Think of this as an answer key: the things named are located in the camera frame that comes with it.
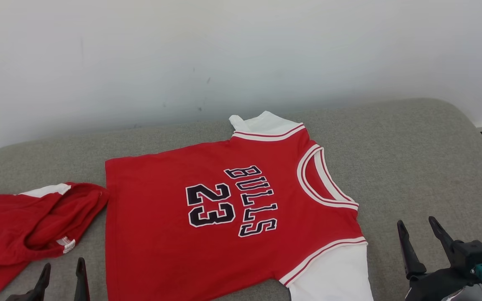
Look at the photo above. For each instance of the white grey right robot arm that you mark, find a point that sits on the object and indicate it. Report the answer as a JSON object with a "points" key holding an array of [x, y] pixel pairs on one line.
{"points": [[467, 295]]}

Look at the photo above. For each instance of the red Bulls jersey white sleeves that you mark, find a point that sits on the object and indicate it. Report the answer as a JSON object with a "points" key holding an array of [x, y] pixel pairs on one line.
{"points": [[174, 251]]}

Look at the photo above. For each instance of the red Bulls shorts white stripes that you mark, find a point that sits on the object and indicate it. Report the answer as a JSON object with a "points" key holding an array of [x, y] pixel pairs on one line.
{"points": [[6, 230]]}

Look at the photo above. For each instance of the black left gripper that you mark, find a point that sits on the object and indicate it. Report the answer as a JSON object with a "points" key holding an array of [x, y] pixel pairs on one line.
{"points": [[21, 298]]}

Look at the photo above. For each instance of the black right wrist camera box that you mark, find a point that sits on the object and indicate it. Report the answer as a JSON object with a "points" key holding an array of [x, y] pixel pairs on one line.
{"points": [[473, 255]]}

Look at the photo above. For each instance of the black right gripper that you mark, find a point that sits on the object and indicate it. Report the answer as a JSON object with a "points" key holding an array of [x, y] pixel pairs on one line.
{"points": [[429, 288]]}

